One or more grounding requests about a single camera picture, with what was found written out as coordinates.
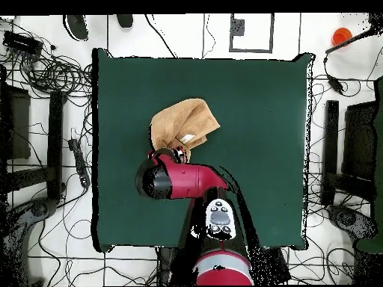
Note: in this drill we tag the tan terry towel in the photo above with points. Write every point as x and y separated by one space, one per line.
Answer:
179 119

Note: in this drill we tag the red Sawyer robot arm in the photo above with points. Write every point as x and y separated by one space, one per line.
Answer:
185 182

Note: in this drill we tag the dark green table cloth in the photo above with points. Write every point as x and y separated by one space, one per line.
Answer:
254 119

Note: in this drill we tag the black power strip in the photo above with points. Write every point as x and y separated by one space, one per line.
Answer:
281 266
80 161

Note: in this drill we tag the black stand bar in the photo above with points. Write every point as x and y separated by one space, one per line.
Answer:
55 143
331 143

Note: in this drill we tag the small dark shoe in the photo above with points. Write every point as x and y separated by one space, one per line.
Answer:
125 20

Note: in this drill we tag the grey stand base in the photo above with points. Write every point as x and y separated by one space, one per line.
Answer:
39 207
347 218

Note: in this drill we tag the dark box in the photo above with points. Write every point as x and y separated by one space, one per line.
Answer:
359 137
19 125

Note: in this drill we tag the large dark shoe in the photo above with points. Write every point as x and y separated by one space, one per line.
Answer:
77 26

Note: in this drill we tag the black power adapter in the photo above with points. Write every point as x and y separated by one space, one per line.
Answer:
335 84

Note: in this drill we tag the black electronics box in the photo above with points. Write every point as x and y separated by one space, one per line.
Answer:
22 43

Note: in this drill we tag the orange cup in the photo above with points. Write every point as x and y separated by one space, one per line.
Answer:
341 36

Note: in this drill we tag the black rod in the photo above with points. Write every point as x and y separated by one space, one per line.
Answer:
347 42

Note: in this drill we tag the grey square floor frame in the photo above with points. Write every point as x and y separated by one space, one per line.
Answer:
251 50

